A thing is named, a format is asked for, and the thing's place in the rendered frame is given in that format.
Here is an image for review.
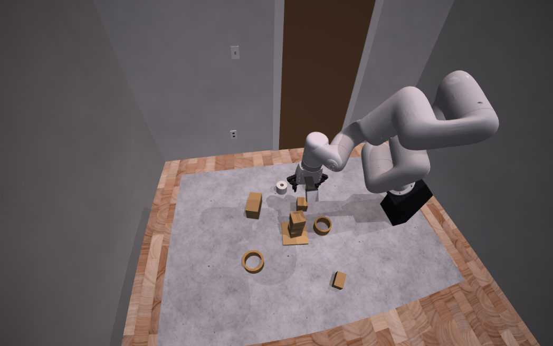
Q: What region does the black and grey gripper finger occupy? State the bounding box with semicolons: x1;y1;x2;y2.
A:
287;174;298;192
315;174;328;188

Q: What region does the light wooden square board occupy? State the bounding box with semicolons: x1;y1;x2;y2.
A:
281;222;309;246

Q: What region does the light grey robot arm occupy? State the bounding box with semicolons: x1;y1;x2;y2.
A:
301;71;499;196

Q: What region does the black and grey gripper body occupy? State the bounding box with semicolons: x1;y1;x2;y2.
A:
295;161;323;185

